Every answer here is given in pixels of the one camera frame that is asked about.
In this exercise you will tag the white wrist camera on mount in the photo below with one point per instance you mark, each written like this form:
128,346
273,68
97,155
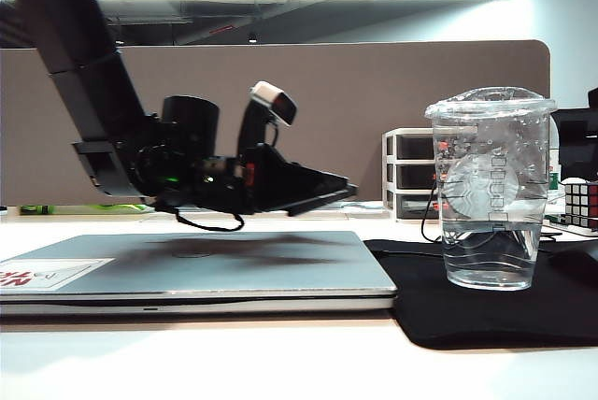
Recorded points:
275,101

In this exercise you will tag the Rubik's cube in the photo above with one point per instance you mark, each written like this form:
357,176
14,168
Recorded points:
581,204

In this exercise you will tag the small green object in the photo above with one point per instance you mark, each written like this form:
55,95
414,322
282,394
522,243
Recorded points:
32,209

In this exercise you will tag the brown desk partition panel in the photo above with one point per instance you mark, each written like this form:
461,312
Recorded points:
327,91

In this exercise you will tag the flat green object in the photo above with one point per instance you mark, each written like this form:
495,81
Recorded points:
121,207

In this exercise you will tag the white three-drawer organizer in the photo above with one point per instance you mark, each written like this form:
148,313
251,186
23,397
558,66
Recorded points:
406,147

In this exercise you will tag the clear plastic coffee cup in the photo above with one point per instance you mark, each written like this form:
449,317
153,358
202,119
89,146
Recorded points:
490,194

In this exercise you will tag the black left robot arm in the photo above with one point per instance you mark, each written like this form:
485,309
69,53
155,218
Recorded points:
70,21

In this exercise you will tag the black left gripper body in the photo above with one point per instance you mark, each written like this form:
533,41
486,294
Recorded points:
224,185

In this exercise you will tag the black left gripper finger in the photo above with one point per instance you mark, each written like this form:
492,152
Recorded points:
289,180
327,200

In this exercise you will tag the white bottle green label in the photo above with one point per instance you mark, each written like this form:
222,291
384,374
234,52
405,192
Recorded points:
555,171

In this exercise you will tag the silver Dell laptop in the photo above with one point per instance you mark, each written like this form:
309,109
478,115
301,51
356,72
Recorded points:
233,274

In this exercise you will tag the black mouse pad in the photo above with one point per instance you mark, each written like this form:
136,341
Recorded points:
420,316

